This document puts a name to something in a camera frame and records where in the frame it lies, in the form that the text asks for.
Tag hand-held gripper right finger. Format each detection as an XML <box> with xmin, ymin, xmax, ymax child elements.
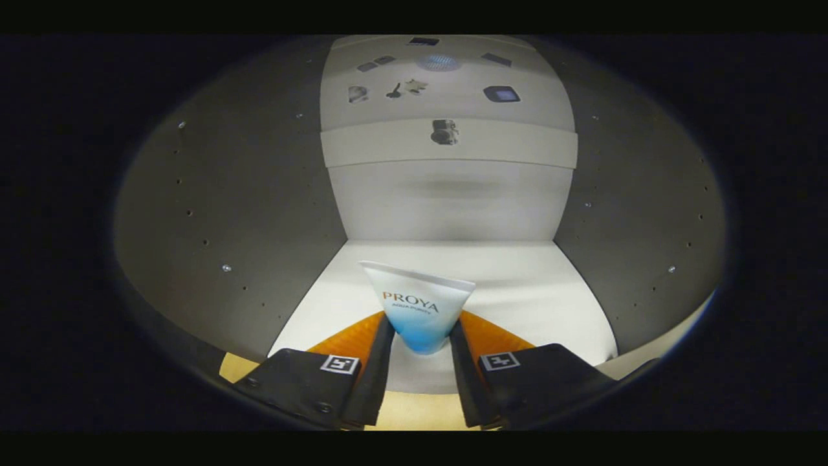
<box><xmin>450</xmin><ymin>311</ymin><xmax>618</xmax><ymax>431</ymax></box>

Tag grey cabinet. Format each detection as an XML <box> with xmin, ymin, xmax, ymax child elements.
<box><xmin>113</xmin><ymin>36</ymin><xmax>728</xmax><ymax>395</ymax></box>

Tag white blue tube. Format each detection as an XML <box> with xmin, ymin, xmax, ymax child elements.
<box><xmin>360</xmin><ymin>261</ymin><xmax>476</xmax><ymax>355</ymax></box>

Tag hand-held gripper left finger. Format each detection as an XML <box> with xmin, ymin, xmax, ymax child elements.
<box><xmin>233</xmin><ymin>311</ymin><xmax>395</xmax><ymax>431</ymax></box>

